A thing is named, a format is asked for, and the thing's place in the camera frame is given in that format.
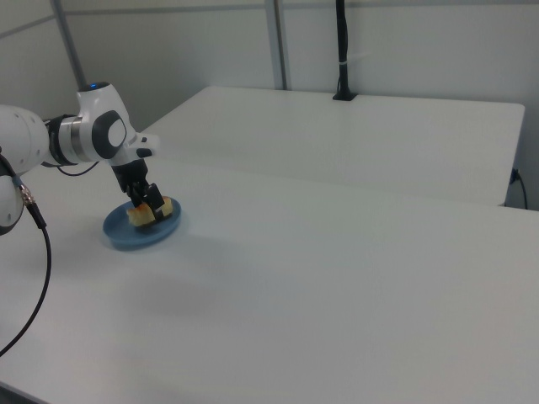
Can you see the blue round plate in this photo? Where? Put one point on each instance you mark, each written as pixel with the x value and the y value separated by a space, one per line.
pixel 126 240

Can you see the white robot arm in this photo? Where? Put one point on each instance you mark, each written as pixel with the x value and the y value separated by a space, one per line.
pixel 25 139

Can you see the grey metal partition post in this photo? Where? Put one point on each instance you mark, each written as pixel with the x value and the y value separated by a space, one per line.
pixel 280 42
pixel 67 42

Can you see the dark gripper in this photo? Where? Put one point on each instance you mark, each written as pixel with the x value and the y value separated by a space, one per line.
pixel 130 174

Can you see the black camera pole with base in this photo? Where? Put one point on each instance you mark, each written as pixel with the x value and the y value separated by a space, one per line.
pixel 343 42

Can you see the orange glazed bread roll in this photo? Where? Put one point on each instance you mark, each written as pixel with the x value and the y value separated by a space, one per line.
pixel 141 216

